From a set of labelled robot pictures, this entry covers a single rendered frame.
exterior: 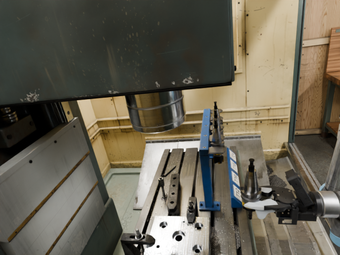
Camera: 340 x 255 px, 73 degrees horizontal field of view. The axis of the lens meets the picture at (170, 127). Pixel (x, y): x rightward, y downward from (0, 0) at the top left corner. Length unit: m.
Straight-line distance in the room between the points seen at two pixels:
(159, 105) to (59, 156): 0.52
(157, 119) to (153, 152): 1.27
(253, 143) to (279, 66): 0.56
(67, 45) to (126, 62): 0.13
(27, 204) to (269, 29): 1.49
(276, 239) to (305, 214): 0.44
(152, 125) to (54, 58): 0.26
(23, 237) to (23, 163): 0.22
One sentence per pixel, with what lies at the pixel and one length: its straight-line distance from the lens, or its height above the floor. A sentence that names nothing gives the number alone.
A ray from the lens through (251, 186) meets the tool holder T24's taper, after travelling 0.74.
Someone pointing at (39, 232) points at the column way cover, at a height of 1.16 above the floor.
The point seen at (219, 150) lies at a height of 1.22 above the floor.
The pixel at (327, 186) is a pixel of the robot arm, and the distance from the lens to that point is 0.98.
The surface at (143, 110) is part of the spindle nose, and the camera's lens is 0.57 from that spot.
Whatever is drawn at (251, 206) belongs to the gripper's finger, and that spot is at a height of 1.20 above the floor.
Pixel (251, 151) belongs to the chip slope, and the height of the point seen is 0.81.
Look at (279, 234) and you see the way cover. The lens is 1.29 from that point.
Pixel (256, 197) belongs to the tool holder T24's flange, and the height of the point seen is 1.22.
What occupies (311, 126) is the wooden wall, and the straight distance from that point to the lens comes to 3.75.
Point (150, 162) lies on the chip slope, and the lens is 1.79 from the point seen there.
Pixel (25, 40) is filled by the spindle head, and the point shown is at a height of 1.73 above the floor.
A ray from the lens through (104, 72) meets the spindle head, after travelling 0.52.
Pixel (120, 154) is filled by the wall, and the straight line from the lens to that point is 2.06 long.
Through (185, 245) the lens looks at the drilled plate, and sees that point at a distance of 0.93.
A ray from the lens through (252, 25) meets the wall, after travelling 1.61.
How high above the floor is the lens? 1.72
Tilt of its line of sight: 24 degrees down
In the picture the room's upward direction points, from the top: 9 degrees counter-clockwise
